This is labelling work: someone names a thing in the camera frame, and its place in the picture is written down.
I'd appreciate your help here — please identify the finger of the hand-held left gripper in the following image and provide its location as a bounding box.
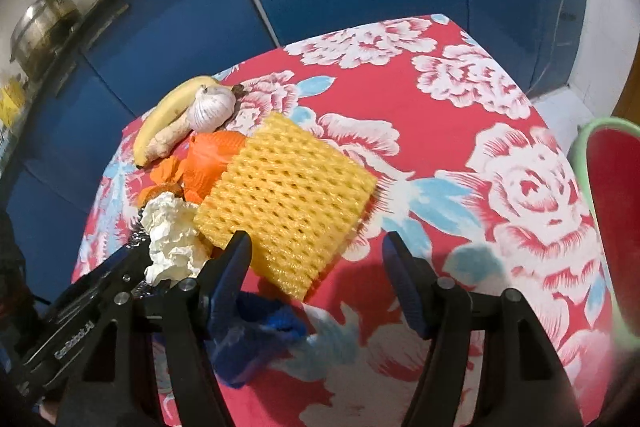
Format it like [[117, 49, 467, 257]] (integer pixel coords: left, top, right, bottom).
[[119, 239, 154, 280]]

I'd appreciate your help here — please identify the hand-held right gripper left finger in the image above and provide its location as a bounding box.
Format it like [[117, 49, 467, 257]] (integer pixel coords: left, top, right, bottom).
[[57, 231, 254, 427]]

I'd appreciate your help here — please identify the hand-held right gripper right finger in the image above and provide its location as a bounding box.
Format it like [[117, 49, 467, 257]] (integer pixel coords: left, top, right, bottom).
[[382, 231, 584, 427]]

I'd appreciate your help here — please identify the small white tissue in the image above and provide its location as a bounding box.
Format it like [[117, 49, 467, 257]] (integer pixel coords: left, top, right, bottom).
[[140, 192, 214, 286]]

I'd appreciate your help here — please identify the dark blue cloth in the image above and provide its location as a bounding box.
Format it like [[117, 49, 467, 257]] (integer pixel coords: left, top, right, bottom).
[[235, 290, 309, 343]]

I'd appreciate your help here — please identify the blue plastic bag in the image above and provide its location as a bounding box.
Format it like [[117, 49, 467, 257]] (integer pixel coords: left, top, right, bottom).
[[210, 324, 281, 391]]

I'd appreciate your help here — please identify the yellow foam fruit net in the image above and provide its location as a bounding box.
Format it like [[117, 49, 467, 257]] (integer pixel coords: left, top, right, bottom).
[[193, 113, 379, 301]]

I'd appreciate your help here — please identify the green red stool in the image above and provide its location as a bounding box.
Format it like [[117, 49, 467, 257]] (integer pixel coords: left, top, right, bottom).
[[572, 117, 640, 351]]

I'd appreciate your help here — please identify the small orange peel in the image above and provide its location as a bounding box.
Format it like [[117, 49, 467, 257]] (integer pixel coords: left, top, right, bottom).
[[137, 155, 186, 204]]

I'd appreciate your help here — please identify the ginger root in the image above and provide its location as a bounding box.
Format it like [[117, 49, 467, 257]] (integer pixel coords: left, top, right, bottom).
[[150, 114, 194, 160]]

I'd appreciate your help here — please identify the large orange peel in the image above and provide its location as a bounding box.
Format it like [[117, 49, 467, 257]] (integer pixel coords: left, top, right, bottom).
[[182, 131, 247, 203]]

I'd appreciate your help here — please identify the yellow banana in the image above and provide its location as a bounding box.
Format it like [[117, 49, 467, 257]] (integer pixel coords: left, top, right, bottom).
[[132, 76, 224, 168]]

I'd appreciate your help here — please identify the red floral tablecloth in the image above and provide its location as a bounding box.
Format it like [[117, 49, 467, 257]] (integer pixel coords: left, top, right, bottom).
[[70, 14, 619, 427]]

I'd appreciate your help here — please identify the garlic bulb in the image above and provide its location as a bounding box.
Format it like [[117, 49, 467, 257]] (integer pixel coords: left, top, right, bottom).
[[187, 86, 237, 134]]

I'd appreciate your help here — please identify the yellow oil bottle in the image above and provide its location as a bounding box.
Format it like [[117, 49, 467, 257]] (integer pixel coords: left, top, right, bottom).
[[0, 79, 27, 128]]

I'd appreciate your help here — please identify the stainless steamer pot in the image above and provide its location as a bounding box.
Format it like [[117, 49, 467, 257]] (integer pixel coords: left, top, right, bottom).
[[9, 0, 84, 80]]

